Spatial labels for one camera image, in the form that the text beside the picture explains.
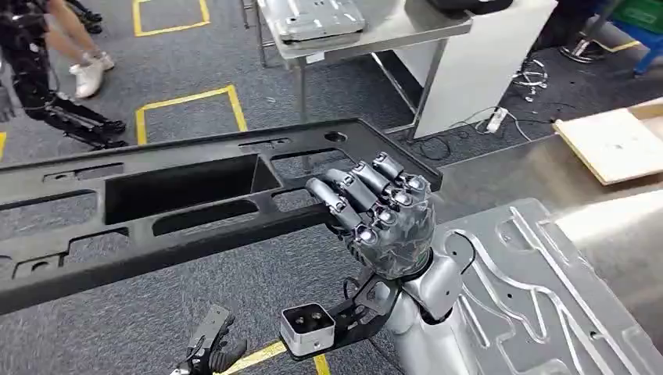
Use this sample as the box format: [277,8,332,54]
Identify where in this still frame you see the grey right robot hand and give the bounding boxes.
[305,151,438,280]

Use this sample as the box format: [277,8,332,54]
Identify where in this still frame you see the long black plastic bracket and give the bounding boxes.
[0,117,444,316]

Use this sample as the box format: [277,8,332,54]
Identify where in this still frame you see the white power strip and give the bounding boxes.
[485,107,509,134]

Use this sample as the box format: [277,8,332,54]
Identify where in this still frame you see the large stamped silver metal panel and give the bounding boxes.
[432,198,663,375]

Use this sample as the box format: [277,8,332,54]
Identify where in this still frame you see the white cabinet panel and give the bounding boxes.
[393,0,557,140]

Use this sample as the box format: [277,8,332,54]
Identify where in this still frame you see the yellow floor tape strip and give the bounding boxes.
[214,338,332,375]

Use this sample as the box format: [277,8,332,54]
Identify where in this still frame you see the steel table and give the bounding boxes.
[240,0,473,172]

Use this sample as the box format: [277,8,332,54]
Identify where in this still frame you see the yellow floor tape square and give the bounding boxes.
[131,0,211,38]
[134,84,249,146]

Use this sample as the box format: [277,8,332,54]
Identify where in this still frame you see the robot's black foot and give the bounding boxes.
[170,304,249,375]

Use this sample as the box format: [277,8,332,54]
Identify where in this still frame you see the pale wooden board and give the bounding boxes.
[551,98,663,186]

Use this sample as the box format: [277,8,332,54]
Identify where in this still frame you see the stamped grey metal panel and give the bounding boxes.
[263,0,367,52]

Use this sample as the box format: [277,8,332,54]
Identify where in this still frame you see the chrome round base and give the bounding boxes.
[559,30,608,65]

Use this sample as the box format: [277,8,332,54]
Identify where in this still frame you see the green plastic crate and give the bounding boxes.
[611,0,663,35]

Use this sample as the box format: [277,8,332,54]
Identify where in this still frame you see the person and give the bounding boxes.
[45,0,116,100]

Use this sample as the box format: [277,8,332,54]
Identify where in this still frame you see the black camera mounting bracket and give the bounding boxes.
[281,271,403,363]

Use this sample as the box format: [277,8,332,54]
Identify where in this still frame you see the black cable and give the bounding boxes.
[417,134,453,162]

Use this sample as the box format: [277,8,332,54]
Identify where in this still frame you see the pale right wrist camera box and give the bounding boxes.
[279,302,337,358]

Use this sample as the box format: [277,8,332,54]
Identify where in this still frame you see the white cable bundle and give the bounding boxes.
[511,56,549,103]

